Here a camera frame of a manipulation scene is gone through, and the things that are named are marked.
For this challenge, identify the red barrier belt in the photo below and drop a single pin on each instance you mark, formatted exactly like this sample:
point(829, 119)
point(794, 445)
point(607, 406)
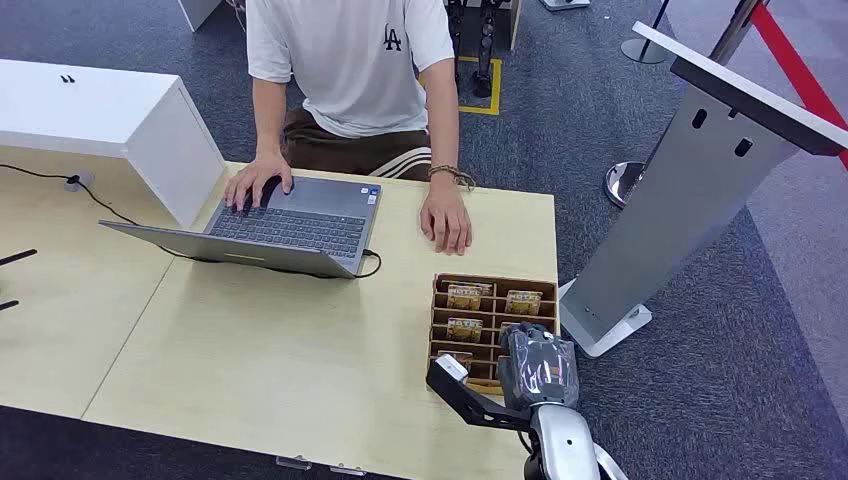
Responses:
point(795, 66)

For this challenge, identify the chrome stanchion base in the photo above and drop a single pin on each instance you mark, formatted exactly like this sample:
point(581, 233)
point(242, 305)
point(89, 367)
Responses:
point(621, 184)

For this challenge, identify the white stand base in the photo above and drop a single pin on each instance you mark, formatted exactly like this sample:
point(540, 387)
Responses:
point(564, 3)

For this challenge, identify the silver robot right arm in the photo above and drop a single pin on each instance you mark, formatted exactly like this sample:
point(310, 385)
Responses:
point(563, 444)

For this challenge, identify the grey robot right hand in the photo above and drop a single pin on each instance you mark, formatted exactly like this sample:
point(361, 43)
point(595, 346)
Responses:
point(538, 368)

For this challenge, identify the grey laptop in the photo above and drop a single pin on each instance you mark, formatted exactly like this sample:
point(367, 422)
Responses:
point(298, 222)

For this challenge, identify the chrome stanchion pole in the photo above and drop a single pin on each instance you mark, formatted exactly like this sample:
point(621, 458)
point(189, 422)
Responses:
point(734, 30)

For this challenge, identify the person's right forearm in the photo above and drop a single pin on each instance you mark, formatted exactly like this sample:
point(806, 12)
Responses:
point(270, 119)

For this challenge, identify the white furniture panel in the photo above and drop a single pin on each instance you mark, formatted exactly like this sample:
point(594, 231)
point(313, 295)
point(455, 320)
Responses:
point(197, 12)

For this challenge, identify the person's left hand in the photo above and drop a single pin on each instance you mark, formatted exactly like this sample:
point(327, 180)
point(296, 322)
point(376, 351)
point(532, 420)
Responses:
point(445, 215)

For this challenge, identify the black rod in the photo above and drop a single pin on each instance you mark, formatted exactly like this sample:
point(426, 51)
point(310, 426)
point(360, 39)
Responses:
point(8, 305)
point(16, 257)

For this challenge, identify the person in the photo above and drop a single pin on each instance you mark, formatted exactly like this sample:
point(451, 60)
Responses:
point(351, 66)

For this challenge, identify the person's left forearm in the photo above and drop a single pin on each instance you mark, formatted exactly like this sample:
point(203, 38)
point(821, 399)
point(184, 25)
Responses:
point(442, 119)

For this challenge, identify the clear table edge clip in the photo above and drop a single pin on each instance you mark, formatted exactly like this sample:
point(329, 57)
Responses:
point(347, 470)
point(293, 463)

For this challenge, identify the person's right hand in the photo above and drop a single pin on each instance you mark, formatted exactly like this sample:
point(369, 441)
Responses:
point(255, 177)

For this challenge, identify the brown wooden card holder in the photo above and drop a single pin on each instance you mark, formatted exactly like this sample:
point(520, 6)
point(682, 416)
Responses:
point(493, 318)

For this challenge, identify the white box cabinet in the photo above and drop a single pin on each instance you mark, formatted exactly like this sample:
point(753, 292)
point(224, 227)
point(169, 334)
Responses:
point(99, 106)

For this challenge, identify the grey white kiosk stand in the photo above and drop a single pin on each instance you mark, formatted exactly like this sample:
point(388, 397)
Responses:
point(689, 199)

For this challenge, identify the grey stanchion with base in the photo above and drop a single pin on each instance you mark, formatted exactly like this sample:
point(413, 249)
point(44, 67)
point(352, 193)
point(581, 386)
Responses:
point(646, 48)

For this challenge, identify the black machine stand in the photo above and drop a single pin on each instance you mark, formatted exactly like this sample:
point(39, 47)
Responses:
point(484, 46)

